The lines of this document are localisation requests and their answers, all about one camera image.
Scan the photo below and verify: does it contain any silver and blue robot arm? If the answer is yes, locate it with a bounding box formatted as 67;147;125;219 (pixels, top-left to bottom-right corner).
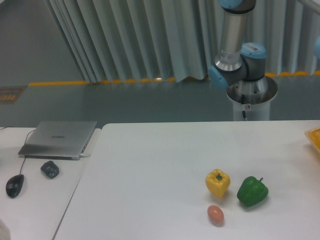
208;0;320;89

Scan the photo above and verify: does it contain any yellow basket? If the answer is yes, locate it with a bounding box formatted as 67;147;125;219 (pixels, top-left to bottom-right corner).
304;127;320;152

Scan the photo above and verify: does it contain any grey pleated curtain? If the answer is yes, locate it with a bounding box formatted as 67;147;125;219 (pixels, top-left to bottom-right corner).
47;0;320;83

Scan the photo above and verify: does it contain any yellow bell pepper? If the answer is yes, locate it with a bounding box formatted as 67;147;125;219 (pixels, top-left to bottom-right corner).
205;169;231;198

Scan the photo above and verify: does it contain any silver closed laptop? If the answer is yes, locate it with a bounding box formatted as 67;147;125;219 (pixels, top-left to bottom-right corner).
18;121;97;161

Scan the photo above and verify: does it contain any brown egg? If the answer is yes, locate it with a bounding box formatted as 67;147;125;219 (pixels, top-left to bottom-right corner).
207;205;224;224

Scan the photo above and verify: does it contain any green bell pepper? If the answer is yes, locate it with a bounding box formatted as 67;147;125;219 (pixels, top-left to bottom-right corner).
236;176;269;207

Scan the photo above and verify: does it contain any black power adapter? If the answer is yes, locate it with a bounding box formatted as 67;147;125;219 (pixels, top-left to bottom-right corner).
40;160;60;179

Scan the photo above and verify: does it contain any black computer mouse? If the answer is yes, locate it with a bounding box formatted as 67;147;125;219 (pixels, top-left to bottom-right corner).
5;174;25;199

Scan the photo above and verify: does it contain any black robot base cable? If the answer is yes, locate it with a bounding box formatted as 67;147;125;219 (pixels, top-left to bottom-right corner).
240;94;249;122

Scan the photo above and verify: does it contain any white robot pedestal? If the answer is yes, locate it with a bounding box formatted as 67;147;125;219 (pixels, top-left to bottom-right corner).
226;76;278;121

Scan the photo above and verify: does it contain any black mouse cable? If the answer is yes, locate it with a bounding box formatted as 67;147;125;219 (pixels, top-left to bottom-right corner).
0;126;37;176

